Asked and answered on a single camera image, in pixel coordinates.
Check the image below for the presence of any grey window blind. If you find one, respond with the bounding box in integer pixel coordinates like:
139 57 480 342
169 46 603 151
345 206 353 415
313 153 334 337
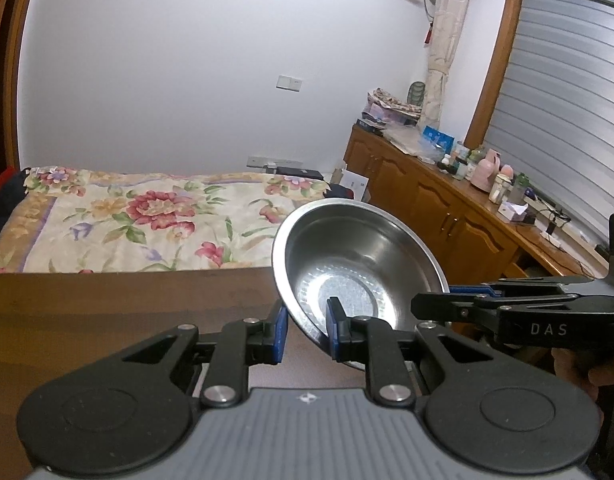
483 0 614 243

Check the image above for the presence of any floral cloth pile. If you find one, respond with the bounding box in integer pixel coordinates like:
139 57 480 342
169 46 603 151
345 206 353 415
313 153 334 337
366 87 424 117

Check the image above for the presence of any wooden window frame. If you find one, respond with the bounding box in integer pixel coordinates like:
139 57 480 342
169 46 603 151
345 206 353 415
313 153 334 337
463 0 614 148

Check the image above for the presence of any wooden sideboard cabinet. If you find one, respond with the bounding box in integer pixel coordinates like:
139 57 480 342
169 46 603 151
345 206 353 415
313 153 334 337
344 124 612 361

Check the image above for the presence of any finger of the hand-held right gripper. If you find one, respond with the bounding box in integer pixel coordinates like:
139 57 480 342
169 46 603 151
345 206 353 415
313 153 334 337
410 292 588 334
449 275 594 297

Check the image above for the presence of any white bottle with pink cap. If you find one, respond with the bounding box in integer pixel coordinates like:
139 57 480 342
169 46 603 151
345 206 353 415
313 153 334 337
489 166 514 204

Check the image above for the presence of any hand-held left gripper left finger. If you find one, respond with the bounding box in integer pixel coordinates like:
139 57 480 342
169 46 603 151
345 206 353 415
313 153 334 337
121 299 289 409

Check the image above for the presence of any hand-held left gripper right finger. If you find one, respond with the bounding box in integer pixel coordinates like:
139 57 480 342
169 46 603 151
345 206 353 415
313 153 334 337
326 296 494 405

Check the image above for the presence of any pink thermos jug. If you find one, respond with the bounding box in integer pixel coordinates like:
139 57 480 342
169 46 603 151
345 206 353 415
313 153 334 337
470 148 503 194

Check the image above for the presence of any large steel bowl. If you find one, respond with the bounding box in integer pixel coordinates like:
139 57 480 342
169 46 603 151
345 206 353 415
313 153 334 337
271 198 452 372

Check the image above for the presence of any dark cloth pile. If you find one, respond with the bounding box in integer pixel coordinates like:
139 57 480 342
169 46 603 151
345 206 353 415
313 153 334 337
0 167 32 257

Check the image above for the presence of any green bottle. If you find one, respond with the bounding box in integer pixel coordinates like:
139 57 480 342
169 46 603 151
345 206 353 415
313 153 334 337
509 172 531 207

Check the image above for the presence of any clear plastic bag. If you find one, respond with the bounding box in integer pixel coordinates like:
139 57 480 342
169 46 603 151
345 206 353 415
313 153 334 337
386 126 439 162

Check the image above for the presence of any floral bed blanket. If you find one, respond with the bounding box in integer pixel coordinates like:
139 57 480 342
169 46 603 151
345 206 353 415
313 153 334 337
0 164 334 276

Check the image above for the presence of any blue box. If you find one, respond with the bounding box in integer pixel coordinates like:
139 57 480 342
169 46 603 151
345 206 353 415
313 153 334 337
420 125 456 149

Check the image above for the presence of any white tissue box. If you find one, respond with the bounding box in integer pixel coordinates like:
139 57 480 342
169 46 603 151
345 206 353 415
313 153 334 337
499 200 532 224

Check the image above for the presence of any beige curtain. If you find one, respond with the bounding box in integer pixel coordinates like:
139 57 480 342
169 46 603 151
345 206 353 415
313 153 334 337
423 0 474 134

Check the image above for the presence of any white cardboard box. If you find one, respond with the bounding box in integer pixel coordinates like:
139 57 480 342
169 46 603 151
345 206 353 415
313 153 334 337
343 170 371 199

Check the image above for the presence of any black flat device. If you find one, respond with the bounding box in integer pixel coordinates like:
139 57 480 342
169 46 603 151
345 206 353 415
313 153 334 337
274 165 326 181

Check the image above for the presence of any person's right hand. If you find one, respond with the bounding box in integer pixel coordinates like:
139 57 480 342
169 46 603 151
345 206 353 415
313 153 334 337
551 347 614 387

